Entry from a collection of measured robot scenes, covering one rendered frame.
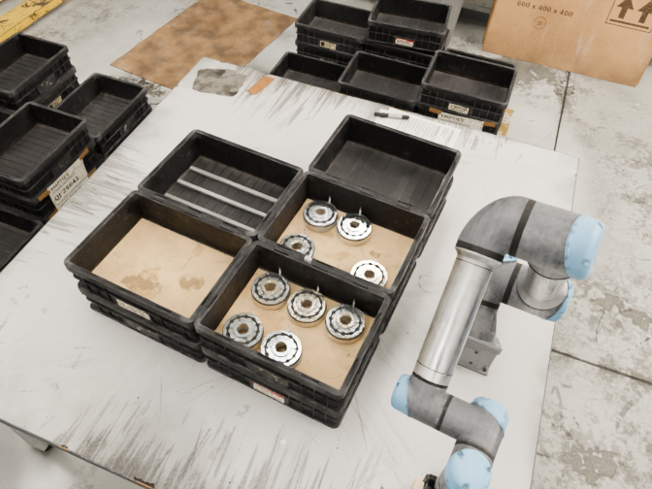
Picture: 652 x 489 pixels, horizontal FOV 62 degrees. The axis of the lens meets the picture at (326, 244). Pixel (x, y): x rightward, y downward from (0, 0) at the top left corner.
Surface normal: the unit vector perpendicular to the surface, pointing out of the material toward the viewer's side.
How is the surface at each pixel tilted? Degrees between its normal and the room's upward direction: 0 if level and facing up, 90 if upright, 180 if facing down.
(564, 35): 74
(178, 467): 0
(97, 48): 0
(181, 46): 0
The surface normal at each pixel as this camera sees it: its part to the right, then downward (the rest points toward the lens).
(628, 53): -0.34, 0.51
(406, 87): 0.04, -0.62
